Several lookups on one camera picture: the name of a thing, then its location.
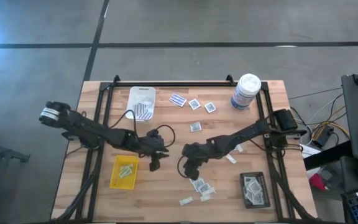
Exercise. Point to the dark striped bandage packet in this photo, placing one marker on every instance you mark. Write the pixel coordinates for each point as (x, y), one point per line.
(138, 109)

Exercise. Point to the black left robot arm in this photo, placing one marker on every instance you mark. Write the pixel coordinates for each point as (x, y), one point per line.
(89, 127)

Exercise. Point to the black desk beam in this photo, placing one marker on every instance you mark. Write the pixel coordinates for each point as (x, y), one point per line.
(328, 157)

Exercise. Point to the red object on floor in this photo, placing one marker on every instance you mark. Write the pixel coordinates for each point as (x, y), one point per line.
(317, 183)

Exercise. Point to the narrow white bandage packet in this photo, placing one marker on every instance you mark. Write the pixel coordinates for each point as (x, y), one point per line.
(238, 147)

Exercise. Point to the blue striped bandage packet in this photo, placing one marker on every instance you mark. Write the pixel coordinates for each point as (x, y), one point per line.
(148, 116)
(145, 109)
(178, 99)

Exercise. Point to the dark grey plastic tray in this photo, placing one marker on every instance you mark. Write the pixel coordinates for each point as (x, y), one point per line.
(266, 189)

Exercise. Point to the small white packet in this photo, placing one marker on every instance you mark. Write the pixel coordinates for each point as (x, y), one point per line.
(186, 201)
(231, 159)
(124, 170)

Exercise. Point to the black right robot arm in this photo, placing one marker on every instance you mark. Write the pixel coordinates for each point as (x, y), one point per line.
(244, 135)

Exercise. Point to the white paper sheet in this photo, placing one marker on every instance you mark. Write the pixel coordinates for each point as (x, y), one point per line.
(309, 151)

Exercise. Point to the yellow plastic basket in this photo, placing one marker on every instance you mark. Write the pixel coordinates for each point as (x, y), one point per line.
(117, 182)

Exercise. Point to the white plastic bin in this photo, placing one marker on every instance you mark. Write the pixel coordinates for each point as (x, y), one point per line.
(135, 93)

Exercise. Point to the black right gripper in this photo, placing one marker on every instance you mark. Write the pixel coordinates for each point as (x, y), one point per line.
(197, 152)

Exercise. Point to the small crumpled white packet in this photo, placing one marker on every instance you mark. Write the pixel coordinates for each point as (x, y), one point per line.
(186, 201)

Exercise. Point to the white wipes canister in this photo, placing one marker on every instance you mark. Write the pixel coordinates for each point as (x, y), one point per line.
(245, 91)

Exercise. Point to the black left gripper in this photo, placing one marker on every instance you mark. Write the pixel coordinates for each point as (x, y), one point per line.
(152, 144)

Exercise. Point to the black power adapter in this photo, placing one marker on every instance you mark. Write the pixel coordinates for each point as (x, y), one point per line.
(322, 137)

